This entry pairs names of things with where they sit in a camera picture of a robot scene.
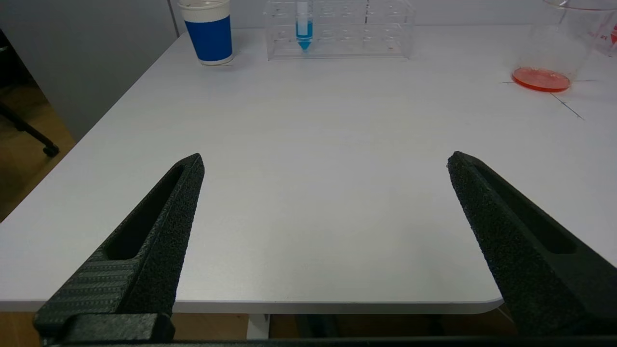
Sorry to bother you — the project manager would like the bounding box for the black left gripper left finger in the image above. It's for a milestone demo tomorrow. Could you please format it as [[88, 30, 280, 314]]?
[[34, 153, 206, 346]]

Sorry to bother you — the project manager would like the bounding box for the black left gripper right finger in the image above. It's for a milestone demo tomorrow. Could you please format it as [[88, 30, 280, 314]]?
[[447, 151, 617, 336]]

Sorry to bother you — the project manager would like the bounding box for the clear glass beaker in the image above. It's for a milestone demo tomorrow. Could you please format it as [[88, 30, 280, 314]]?
[[511, 0, 617, 93]]

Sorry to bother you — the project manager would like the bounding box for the clear acrylic test tube rack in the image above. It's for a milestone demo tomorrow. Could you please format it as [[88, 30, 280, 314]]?
[[264, 0, 416, 61]]

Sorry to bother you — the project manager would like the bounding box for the blue pigment test tube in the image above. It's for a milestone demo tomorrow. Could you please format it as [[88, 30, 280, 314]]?
[[295, 0, 314, 52]]

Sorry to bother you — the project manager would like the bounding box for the blue white paper cup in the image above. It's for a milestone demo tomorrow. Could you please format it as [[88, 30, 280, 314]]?
[[177, 0, 235, 67]]

